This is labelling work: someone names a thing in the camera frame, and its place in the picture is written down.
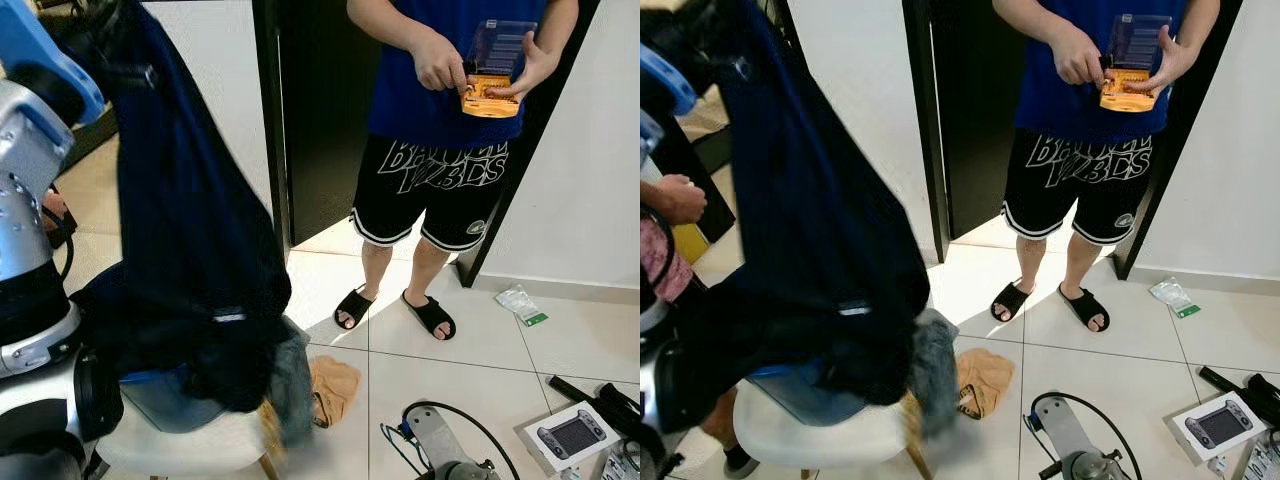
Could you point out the pink shirted person's left hand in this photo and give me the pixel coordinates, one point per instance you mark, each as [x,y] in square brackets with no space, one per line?
[680,200]

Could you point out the printed shorts person's right hand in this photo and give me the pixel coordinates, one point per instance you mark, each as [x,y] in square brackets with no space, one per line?
[438,62]
[1078,55]

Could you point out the printed shorts person's left hand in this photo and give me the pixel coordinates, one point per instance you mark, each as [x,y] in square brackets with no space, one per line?
[542,60]
[1178,60]

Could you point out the orange and clear package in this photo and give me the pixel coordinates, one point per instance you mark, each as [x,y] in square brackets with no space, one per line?
[490,100]
[1125,95]

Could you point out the navy blue garment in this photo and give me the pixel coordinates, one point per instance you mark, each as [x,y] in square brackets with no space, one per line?
[820,200]
[190,200]

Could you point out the printed shorts person's left forearm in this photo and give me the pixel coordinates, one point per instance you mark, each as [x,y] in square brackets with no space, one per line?
[560,20]
[1200,18]

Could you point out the printed shorts person's right forearm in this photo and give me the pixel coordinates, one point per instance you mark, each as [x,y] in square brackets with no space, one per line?
[1030,15]
[385,18]

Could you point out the person in printed black shorts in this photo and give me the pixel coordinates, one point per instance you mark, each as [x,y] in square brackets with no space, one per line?
[440,110]
[1080,110]

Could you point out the person in pink shirt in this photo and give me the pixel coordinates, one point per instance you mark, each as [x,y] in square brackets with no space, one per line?
[660,260]

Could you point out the clear plastic packet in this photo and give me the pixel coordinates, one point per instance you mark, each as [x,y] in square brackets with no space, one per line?
[1170,295]
[518,303]

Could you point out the black elongated device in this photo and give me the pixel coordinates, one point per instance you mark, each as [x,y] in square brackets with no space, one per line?
[600,400]
[1225,380]

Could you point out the white plastic chair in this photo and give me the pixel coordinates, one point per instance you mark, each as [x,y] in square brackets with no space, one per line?
[180,450]
[820,440]

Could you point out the grey garment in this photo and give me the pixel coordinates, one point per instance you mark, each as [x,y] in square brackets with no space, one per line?
[935,370]
[290,380]

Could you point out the tan cloth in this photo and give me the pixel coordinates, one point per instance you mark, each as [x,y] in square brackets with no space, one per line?
[985,380]
[335,385]

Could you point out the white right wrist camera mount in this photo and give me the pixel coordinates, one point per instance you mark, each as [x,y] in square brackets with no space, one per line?
[1065,425]
[435,435]

